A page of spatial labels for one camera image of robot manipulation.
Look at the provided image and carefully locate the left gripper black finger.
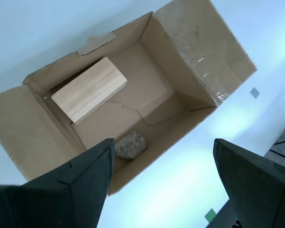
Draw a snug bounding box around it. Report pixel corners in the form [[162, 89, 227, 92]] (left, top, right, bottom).
[[0, 138, 116, 228], [213, 138, 285, 228]]

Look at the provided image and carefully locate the speckled beige rock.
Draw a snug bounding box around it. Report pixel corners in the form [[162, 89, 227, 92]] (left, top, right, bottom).
[[115, 131, 147, 160]]

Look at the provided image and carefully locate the light wooden block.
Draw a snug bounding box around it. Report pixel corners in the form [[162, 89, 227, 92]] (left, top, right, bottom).
[[51, 56, 128, 126]]

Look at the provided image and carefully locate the brown cardboard box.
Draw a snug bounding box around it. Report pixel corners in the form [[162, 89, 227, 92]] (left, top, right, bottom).
[[0, 0, 257, 197]]

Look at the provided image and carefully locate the green tape square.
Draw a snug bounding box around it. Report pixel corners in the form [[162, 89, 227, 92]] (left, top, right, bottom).
[[204, 208, 217, 219]]

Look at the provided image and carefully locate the gray tape patch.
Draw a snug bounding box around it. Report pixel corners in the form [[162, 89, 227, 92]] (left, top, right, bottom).
[[249, 86, 261, 99]]

